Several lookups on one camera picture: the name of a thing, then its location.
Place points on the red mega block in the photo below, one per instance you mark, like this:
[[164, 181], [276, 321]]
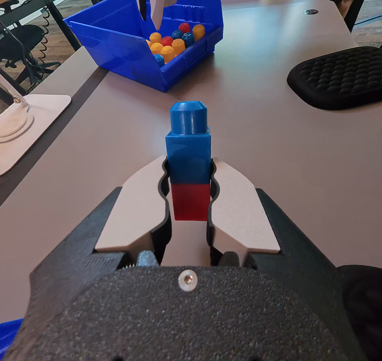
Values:
[[191, 201]]

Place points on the black chair armrest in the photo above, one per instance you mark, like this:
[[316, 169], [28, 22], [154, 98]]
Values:
[[337, 77]]

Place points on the pile of building bricks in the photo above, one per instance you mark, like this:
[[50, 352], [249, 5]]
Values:
[[167, 52]]

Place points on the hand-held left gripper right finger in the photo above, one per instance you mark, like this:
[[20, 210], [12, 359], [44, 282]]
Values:
[[241, 211]]

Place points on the blue mega block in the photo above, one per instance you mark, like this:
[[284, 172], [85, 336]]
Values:
[[188, 158]]

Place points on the white desk stand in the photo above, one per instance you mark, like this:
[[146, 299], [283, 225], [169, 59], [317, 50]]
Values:
[[44, 110]]

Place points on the round table grommet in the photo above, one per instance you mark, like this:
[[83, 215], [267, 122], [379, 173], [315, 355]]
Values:
[[311, 12]]

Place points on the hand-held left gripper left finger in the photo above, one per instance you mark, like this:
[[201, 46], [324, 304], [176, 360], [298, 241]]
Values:
[[134, 211]]

